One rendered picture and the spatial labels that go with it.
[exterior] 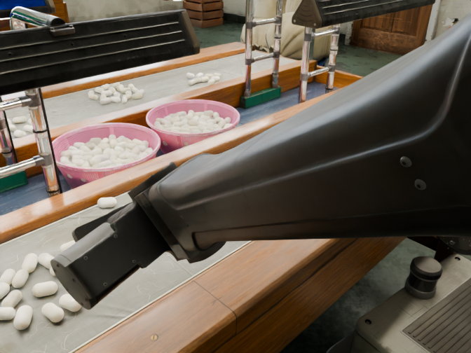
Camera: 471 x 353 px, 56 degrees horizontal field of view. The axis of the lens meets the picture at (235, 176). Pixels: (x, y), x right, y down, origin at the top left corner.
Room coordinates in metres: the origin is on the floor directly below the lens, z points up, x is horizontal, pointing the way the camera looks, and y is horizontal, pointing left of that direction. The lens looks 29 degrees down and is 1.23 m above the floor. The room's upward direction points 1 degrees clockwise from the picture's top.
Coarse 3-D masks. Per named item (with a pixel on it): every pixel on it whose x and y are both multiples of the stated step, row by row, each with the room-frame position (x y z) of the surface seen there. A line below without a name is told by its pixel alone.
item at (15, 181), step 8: (0, 112) 0.92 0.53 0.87; (0, 120) 0.92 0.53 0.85; (0, 128) 0.92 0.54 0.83; (8, 128) 0.94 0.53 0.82; (0, 136) 0.91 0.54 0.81; (8, 136) 0.93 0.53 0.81; (0, 144) 0.92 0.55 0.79; (8, 144) 0.92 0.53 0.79; (8, 152) 0.92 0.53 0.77; (8, 160) 0.92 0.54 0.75; (16, 160) 0.93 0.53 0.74; (8, 176) 0.90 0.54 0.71; (16, 176) 0.92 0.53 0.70; (24, 176) 0.93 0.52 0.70; (0, 184) 0.89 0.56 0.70; (8, 184) 0.90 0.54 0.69; (16, 184) 0.92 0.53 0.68; (24, 184) 0.93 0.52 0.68; (0, 192) 0.89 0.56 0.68
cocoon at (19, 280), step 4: (20, 272) 0.52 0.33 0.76; (24, 272) 0.52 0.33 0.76; (16, 276) 0.51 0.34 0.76; (20, 276) 0.51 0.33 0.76; (24, 276) 0.52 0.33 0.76; (28, 276) 0.53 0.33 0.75; (12, 280) 0.51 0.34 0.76; (16, 280) 0.51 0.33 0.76; (20, 280) 0.51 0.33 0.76; (24, 280) 0.51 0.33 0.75; (12, 284) 0.50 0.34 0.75; (16, 284) 0.50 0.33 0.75; (20, 284) 0.50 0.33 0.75
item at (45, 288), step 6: (42, 282) 0.50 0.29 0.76; (48, 282) 0.50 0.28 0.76; (54, 282) 0.50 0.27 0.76; (36, 288) 0.49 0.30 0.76; (42, 288) 0.49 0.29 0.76; (48, 288) 0.49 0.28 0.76; (54, 288) 0.49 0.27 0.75; (36, 294) 0.48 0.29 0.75; (42, 294) 0.49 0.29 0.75; (48, 294) 0.49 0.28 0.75
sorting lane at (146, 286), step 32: (64, 224) 0.68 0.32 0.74; (0, 256) 0.58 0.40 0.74; (160, 256) 0.59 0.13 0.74; (224, 256) 0.59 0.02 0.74; (32, 288) 0.51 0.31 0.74; (128, 288) 0.51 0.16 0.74; (160, 288) 0.51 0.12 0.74; (0, 320) 0.44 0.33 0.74; (32, 320) 0.44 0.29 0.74; (64, 320) 0.45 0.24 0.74; (96, 320) 0.45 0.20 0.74; (0, 352) 0.39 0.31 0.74; (32, 352) 0.39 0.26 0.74; (64, 352) 0.39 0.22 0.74
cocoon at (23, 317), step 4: (20, 308) 0.45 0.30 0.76; (24, 308) 0.45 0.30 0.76; (28, 308) 0.45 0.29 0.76; (20, 312) 0.44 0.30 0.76; (24, 312) 0.44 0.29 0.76; (28, 312) 0.44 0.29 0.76; (32, 312) 0.45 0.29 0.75; (16, 316) 0.43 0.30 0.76; (20, 316) 0.43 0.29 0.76; (24, 316) 0.43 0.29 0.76; (28, 316) 0.44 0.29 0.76; (16, 320) 0.43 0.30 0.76; (20, 320) 0.43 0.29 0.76; (24, 320) 0.43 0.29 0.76; (28, 320) 0.43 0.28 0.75; (16, 324) 0.42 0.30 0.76; (20, 324) 0.42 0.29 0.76; (24, 324) 0.42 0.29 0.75; (28, 324) 0.43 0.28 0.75; (20, 328) 0.42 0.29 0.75; (24, 328) 0.42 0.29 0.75
